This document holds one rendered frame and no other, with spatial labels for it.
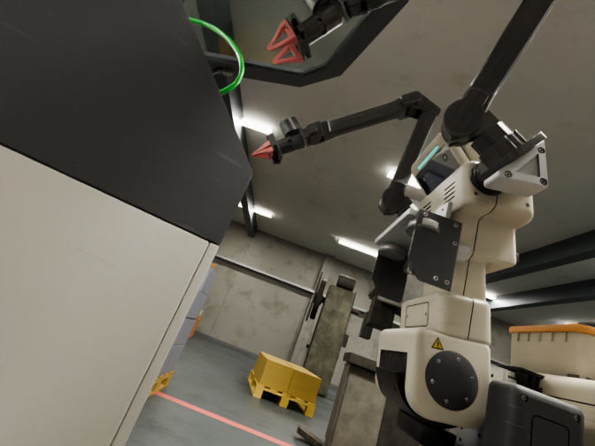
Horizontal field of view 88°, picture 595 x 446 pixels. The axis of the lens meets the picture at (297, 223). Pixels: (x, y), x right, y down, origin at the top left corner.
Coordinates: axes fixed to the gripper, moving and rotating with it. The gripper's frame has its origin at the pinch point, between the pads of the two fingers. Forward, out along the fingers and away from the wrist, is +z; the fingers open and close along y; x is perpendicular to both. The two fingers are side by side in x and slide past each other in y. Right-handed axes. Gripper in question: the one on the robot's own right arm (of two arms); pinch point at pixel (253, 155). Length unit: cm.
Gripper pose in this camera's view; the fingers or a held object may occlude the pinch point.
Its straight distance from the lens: 117.4
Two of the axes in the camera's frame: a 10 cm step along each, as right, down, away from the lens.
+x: 1.9, -2.8, -9.4
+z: -9.0, 3.3, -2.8
